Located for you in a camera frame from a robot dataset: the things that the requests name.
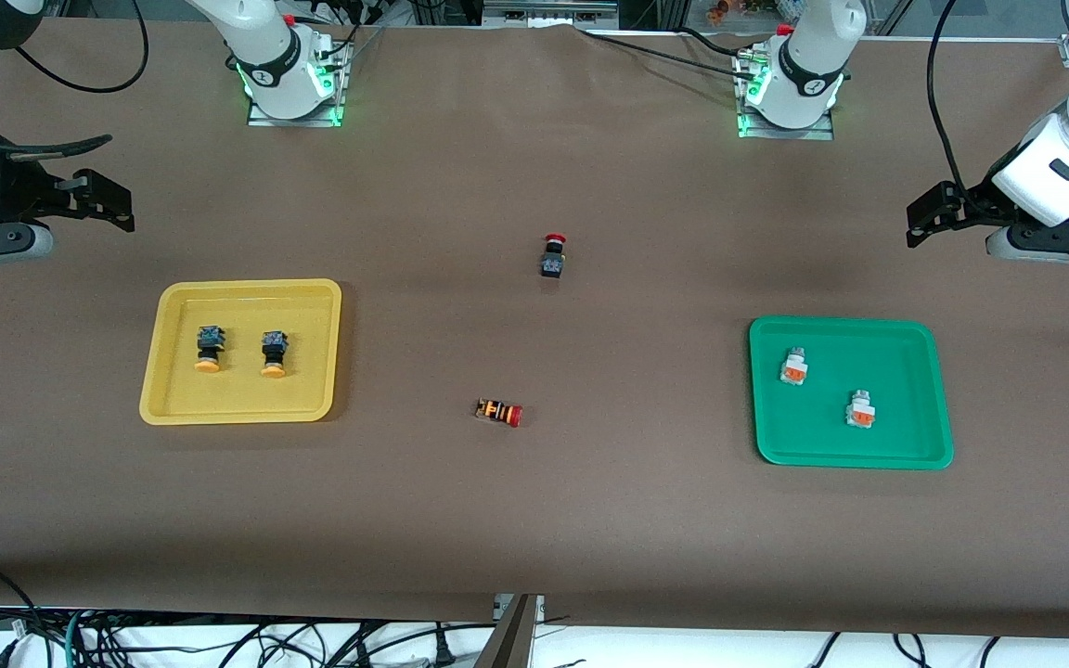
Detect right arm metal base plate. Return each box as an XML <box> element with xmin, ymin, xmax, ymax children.
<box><xmin>247</xmin><ymin>37</ymin><xmax>347</xmax><ymax>128</ymax></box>

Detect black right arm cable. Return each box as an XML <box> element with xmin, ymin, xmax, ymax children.
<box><xmin>0</xmin><ymin>0</ymin><xmax>149</xmax><ymax>164</ymax></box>

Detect green plastic tray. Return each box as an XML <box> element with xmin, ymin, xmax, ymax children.
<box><xmin>749</xmin><ymin>315</ymin><xmax>955</xmax><ymax>470</ymax></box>

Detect green floor cable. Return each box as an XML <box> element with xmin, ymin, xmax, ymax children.
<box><xmin>64</xmin><ymin>608</ymin><xmax>96</xmax><ymax>668</ymax></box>

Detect yellow plastic tray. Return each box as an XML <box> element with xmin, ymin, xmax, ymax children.
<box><xmin>139</xmin><ymin>278</ymin><xmax>342</xmax><ymax>426</ymax></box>

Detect aluminium table leg profile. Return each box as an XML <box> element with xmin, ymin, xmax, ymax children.
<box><xmin>474</xmin><ymin>594</ymin><xmax>546</xmax><ymax>668</ymax></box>

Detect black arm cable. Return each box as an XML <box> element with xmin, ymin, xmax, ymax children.
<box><xmin>927</xmin><ymin>0</ymin><xmax>973</xmax><ymax>198</ymax></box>
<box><xmin>0</xmin><ymin>0</ymin><xmax>149</xmax><ymax>164</ymax></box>

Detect black cable on cloth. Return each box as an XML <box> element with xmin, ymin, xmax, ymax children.
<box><xmin>576</xmin><ymin>26</ymin><xmax>758</xmax><ymax>80</ymax></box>

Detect aluminium frame beam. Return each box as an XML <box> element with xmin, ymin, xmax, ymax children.
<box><xmin>483</xmin><ymin>0</ymin><xmax>620</xmax><ymax>29</ymax></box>

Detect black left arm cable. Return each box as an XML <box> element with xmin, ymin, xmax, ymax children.
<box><xmin>927</xmin><ymin>0</ymin><xmax>973</xmax><ymax>198</ymax></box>

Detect red push button orange body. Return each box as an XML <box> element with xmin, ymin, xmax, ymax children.
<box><xmin>475</xmin><ymin>398</ymin><xmax>524</xmax><ymax>429</ymax></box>

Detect yellow push button black body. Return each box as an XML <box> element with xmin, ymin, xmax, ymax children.
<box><xmin>195</xmin><ymin>326</ymin><xmax>225</xmax><ymax>374</ymax></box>
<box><xmin>260</xmin><ymin>330</ymin><xmax>290</xmax><ymax>379</ymax></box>

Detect brown table cloth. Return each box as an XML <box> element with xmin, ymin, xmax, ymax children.
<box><xmin>0</xmin><ymin>19</ymin><xmax>1069</xmax><ymax>641</ymax></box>

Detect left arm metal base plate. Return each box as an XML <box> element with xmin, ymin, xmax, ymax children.
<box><xmin>736</xmin><ymin>51</ymin><xmax>837</xmax><ymax>141</ymax></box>

